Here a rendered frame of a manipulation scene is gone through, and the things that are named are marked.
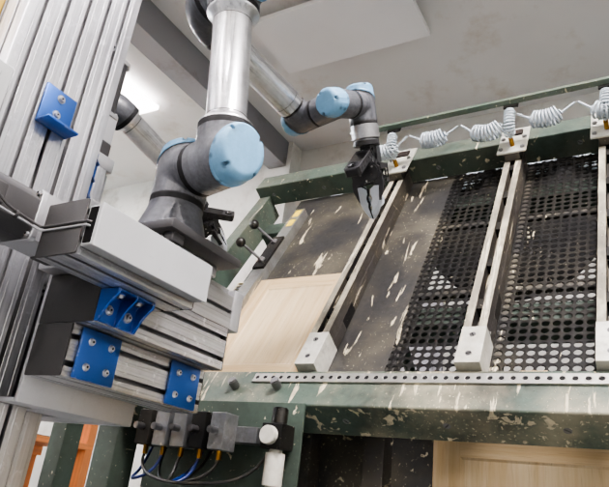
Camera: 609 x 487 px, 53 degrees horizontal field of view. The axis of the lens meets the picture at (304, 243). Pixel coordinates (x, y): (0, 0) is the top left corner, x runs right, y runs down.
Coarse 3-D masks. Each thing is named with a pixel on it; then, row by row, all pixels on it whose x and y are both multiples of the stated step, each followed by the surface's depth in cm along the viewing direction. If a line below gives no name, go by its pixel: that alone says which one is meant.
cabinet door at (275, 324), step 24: (264, 288) 217; (288, 288) 212; (312, 288) 206; (264, 312) 205; (288, 312) 199; (312, 312) 194; (240, 336) 198; (264, 336) 193; (288, 336) 188; (240, 360) 187; (264, 360) 182; (288, 360) 178
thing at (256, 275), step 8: (296, 216) 252; (304, 216) 256; (296, 224) 249; (280, 232) 246; (288, 232) 243; (296, 232) 248; (288, 240) 242; (280, 248) 237; (272, 256) 231; (280, 256) 236; (272, 264) 230; (256, 272) 225; (264, 272) 225; (248, 280) 222; (256, 280) 220; (240, 288) 219; (248, 288) 217; (248, 296) 215
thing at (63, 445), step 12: (60, 432) 171; (72, 432) 172; (48, 444) 171; (60, 444) 169; (72, 444) 172; (48, 456) 169; (60, 456) 168; (72, 456) 171; (48, 468) 168; (60, 468) 168; (72, 468) 171; (48, 480) 166; (60, 480) 167
